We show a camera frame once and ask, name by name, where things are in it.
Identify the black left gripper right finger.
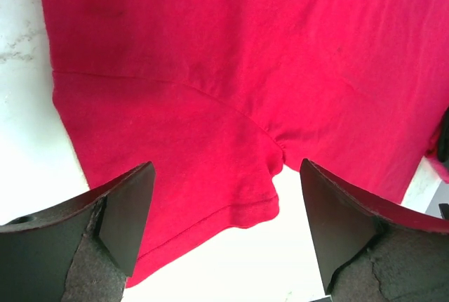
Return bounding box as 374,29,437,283
300,159,448,301

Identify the red t shirt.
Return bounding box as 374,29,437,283
42,0,448,287

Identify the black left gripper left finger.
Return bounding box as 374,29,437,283
1,162,155,301

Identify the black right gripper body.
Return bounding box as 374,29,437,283
436,108,449,164

